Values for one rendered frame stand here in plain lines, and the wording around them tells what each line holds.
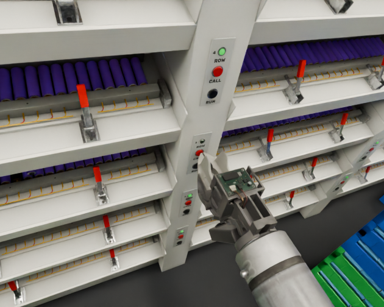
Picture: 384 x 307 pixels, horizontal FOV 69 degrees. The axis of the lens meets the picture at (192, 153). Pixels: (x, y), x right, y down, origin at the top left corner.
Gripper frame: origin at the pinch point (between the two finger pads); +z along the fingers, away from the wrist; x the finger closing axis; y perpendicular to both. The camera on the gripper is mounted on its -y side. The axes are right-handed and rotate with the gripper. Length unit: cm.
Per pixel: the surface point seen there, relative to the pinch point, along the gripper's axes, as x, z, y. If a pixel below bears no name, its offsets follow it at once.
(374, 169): -103, 7, -48
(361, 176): -92, 6, -48
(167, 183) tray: 5.6, 4.2, -11.3
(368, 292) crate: -46, -33, -39
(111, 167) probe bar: 17.5, 9.6, -7.2
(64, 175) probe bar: 27.1, 10.1, -7.0
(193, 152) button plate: 1.5, 2.4, 0.4
